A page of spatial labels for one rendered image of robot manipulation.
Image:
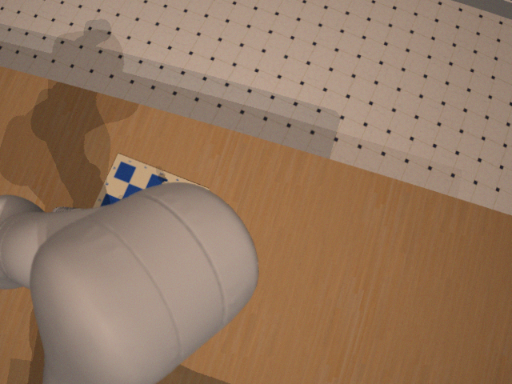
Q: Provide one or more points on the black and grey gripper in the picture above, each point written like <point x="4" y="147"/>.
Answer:
<point x="62" y="209"/>

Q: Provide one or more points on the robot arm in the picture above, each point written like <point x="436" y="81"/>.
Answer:
<point x="126" y="292"/>

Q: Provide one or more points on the blue and cream chessboard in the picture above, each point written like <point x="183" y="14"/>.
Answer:
<point x="128" y="176"/>

